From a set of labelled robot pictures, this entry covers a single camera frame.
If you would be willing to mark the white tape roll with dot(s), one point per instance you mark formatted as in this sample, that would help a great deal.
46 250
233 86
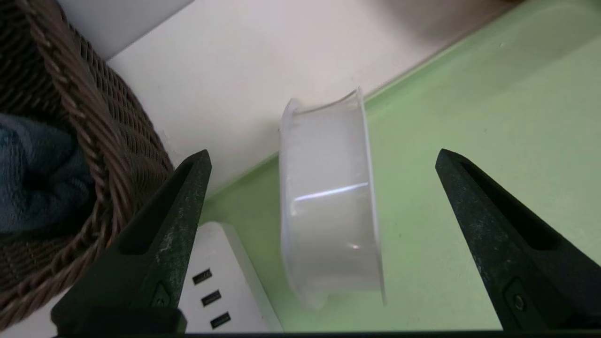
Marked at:
328 206

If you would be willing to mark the dark grey towel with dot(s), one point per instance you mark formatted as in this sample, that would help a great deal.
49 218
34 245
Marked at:
37 178

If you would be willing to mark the light green plastic tray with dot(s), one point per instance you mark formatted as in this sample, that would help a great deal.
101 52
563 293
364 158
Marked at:
446 141

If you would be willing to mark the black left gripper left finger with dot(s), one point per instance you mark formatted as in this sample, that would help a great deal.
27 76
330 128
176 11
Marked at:
155 244

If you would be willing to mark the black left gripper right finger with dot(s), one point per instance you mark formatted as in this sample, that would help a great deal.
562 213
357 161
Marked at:
502 263

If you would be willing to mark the dark brown wicker basket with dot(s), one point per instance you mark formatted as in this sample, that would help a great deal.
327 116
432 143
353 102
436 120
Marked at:
117 141

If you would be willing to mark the white power strip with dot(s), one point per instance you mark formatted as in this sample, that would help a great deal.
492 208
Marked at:
225 263

